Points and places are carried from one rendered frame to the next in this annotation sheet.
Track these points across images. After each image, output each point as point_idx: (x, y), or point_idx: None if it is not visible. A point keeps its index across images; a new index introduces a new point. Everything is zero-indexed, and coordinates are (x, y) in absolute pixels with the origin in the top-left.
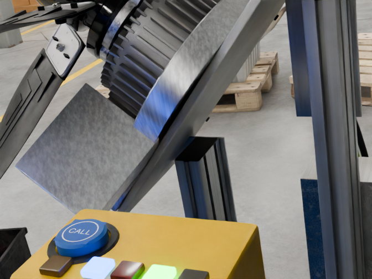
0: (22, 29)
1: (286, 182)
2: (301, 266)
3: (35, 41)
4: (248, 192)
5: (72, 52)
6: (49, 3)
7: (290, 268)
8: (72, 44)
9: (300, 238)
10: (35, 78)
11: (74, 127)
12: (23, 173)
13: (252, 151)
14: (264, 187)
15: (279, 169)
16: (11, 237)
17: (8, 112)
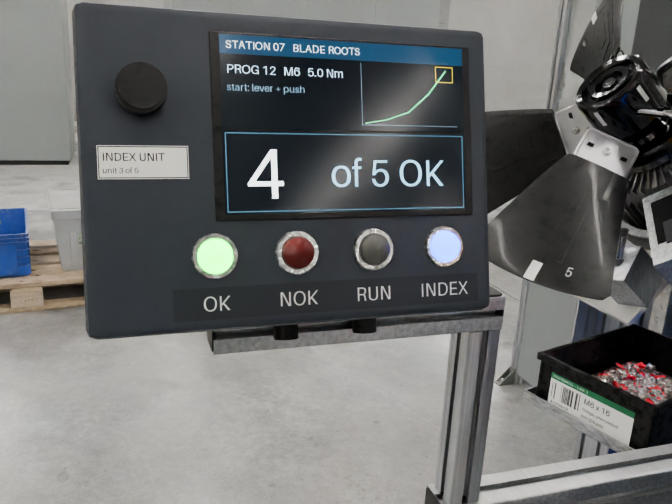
0: None
1: (266, 364)
2: (366, 434)
3: None
4: (235, 379)
5: (627, 156)
6: (632, 108)
7: (359, 438)
8: (623, 149)
9: (337, 410)
10: (583, 180)
11: None
12: None
13: (193, 340)
14: (248, 372)
15: (244, 352)
16: (625, 336)
17: (540, 217)
